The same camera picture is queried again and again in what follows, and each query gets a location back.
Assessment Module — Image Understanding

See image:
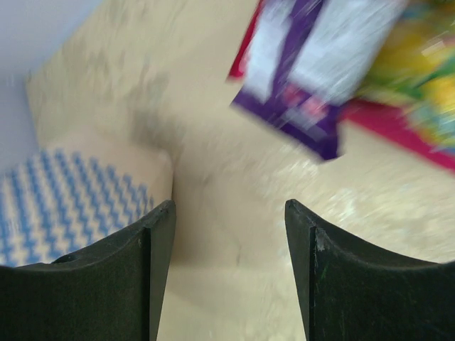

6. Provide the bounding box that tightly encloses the green yellow candy packet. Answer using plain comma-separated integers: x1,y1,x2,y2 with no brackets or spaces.
356,1,454,151

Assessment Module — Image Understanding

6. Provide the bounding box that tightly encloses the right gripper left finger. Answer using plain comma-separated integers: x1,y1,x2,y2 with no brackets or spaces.
1,200,176,340

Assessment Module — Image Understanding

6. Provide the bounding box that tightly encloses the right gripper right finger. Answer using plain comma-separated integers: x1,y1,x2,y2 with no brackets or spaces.
284,200,454,341

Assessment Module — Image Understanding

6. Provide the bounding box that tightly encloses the pink cookie snack packet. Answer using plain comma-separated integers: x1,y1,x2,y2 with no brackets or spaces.
228,1,454,170

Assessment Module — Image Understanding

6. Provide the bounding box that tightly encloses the purple white snack packet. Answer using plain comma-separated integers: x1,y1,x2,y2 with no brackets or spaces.
233,0,407,161

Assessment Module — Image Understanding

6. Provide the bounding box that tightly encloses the blue checkered paper bag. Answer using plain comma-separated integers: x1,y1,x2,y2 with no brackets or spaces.
1,135,173,267

